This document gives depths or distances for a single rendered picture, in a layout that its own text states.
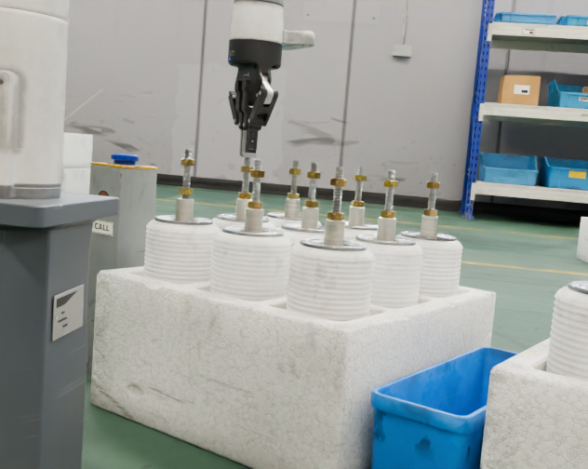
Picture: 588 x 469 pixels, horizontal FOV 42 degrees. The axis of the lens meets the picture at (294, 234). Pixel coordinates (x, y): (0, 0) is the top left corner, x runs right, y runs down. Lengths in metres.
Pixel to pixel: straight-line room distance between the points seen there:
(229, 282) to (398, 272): 0.20
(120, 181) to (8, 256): 0.53
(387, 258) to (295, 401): 0.21
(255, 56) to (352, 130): 5.06
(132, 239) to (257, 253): 0.30
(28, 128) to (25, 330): 0.15
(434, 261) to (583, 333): 0.36
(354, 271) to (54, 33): 0.39
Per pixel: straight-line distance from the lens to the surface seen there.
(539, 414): 0.69
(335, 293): 0.82
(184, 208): 1.00
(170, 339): 0.93
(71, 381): 0.67
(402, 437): 0.78
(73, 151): 4.10
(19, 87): 0.62
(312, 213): 1.01
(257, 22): 1.07
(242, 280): 0.89
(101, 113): 6.65
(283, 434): 0.84
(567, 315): 0.71
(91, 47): 6.73
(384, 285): 0.92
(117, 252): 1.12
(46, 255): 0.60
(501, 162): 5.86
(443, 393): 0.94
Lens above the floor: 0.35
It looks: 6 degrees down
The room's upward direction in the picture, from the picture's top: 5 degrees clockwise
